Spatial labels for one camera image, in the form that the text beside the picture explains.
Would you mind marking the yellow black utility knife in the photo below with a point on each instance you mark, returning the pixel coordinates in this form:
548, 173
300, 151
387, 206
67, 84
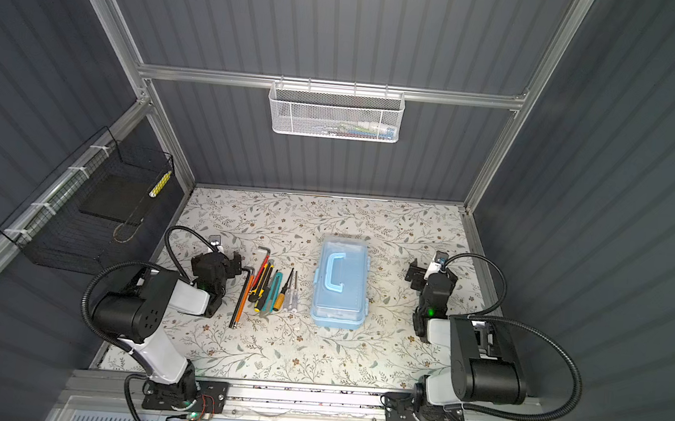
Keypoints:
263, 287

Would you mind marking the white wire mesh basket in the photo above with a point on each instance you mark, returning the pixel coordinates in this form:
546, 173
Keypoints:
300, 112

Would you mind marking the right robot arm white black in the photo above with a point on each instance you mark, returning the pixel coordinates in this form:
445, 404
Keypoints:
482, 362

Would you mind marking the orange handled screwdriver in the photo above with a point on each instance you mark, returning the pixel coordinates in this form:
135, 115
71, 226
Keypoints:
282, 295

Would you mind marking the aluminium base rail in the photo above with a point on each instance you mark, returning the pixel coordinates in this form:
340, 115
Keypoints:
247, 399

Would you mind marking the clear handled precision screwdriver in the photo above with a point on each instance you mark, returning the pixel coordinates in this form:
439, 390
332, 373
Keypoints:
294, 294

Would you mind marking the black wire mesh basket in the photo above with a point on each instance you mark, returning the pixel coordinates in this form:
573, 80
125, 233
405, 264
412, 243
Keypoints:
50, 230

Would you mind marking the red handled hex key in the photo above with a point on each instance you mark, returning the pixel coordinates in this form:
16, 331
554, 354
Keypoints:
261, 268

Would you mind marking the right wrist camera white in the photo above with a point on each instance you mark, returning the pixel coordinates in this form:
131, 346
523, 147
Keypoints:
438, 263

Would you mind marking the black pad in basket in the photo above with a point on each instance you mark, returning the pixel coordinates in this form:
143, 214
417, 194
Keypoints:
119, 199

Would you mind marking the teal utility knife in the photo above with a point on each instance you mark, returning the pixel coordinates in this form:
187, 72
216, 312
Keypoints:
276, 284

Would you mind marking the light blue plastic tool box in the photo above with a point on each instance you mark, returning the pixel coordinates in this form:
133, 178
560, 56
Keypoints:
340, 284

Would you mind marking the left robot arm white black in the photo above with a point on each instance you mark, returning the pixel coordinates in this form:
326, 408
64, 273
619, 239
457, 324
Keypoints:
131, 319

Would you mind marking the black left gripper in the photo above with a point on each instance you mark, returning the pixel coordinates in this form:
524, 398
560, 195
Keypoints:
227, 264

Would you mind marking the yellow green tube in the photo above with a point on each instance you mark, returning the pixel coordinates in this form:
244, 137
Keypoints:
159, 186

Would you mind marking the items in white basket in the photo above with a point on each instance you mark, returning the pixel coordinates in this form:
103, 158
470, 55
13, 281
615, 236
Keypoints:
364, 130

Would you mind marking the black hex key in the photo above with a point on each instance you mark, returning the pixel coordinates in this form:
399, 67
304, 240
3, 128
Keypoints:
240, 292

